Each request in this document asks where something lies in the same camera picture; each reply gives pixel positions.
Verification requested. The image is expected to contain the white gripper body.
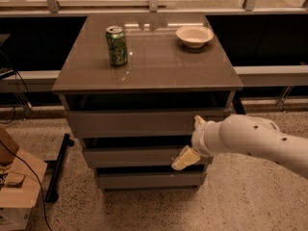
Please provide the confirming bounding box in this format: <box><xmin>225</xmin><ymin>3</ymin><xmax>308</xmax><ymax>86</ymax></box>
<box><xmin>192</xmin><ymin>121</ymin><xmax>225</xmax><ymax>157</ymax></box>

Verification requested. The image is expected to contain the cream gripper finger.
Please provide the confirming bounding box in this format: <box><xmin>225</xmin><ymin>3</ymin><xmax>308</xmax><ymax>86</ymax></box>
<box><xmin>194</xmin><ymin>115</ymin><xmax>206</xmax><ymax>129</ymax></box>
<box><xmin>171</xmin><ymin>146</ymin><xmax>201</xmax><ymax>170</ymax></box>

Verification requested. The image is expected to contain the grey drawer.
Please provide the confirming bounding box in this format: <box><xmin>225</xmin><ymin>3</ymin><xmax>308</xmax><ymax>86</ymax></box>
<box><xmin>95</xmin><ymin>171</ymin><xmax>206</xmax><ymax>191</ymax></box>
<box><xmin>66</xmin><ymin>108</ymin><xmax>231</xmax><ymax>139</ymax></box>
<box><xmin>82</xmin><ymin>144</ymin><xmax>215</xmax><ymax>169</ymax></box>

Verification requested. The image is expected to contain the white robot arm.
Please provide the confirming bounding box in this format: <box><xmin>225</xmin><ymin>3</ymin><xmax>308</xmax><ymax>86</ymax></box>
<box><xmin>171</xmin><ymin>115</ymin><xmax>308</xmax><ymax>179</ymax></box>

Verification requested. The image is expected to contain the grey bottom drawer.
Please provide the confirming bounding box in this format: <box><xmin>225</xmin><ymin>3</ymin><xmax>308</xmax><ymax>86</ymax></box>
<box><xmin>95</xmin><ymin>171</ymin><xmax>206</xmax><ymax>191</ymax></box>

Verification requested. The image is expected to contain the grey top drawer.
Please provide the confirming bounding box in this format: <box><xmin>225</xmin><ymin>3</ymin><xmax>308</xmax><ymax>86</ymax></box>
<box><xmin>66</xmin><ymin>108</ymin><xmax>231</xmax><ymax>139</ymax></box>

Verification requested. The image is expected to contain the grey drawer cabinet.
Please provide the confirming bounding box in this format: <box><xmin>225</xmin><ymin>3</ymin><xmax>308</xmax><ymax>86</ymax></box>
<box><xmin>53</xmin><ymin>13</ymin><xmax>243</xmax><ymax>179</ymax></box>

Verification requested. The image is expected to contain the white paper bowl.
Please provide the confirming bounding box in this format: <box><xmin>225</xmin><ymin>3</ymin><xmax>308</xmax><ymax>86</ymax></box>
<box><xmin>176</xmin><ymin>26</ymin><xmax>214</xmax><ymax>48</ymax></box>

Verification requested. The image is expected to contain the green soda can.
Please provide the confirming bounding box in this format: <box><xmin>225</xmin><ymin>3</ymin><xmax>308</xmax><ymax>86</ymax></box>
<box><xmin>105</xmin><ymin>25</ymin><xmax>128</xmax><ymax>66</ymax></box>

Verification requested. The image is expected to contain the black stand leg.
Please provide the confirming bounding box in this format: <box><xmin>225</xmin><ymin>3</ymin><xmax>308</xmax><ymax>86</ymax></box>
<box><xmin>44</xmin><ymin>134</ymin><xmax>74</xmax><ymax>203</ymax></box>

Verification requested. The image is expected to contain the cardboard box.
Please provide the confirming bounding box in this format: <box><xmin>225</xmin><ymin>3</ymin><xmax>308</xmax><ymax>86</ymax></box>
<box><xmin>0</xmin><ymin>128</ymin><xmax>47</xmax><ymax>231</ymax></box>

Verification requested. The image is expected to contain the metal window railing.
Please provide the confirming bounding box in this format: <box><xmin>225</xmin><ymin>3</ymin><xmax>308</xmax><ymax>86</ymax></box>
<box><xmin>0</xmin><ymin>0</ymin><xmax>308</xmax><ymax>17</ymax></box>

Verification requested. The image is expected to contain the black cable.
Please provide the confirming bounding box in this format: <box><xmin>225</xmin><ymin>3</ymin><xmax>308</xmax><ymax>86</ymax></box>
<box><xmin>0</xmin><ymin>141</ymin><xmax>53</xmax><ymax>231</ymax></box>

